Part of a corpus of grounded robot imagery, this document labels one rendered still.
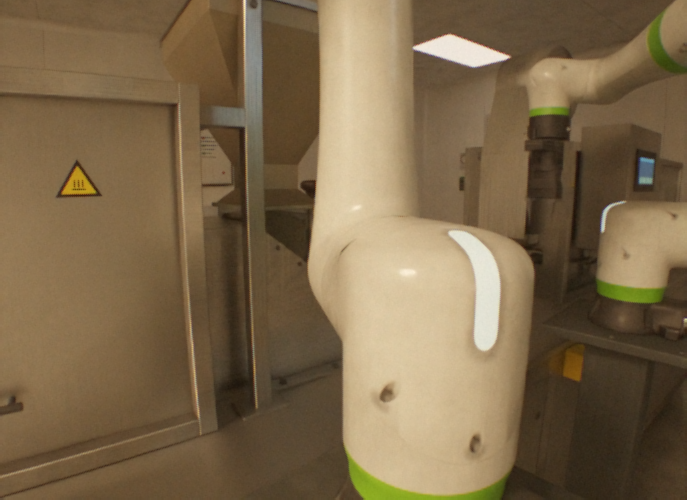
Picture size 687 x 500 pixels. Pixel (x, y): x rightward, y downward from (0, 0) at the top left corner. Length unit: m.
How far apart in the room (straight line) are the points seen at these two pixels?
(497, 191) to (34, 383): 1.37
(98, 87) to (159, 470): 0.53
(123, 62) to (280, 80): 3.95
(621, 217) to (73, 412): 0.97
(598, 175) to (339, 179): 1.19
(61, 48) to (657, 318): 4.64
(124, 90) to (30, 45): 4.08
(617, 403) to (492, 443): 0.72
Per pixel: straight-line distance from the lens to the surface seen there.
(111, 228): 0.62
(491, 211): 1.53
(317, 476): 0.43
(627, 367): 0.95
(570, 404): 1.34
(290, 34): 0.77
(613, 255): 0.90
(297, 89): 0.80
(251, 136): 0.66
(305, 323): 0.84
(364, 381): 0.26
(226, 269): 0.74
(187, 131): 0.61
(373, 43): 0.41
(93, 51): 4.67
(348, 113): 0.39
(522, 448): 1.15
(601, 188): 1.48
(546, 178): 1.06
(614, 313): 0.92
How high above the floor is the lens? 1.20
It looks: 8 degrees down
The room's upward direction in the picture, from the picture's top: straight up
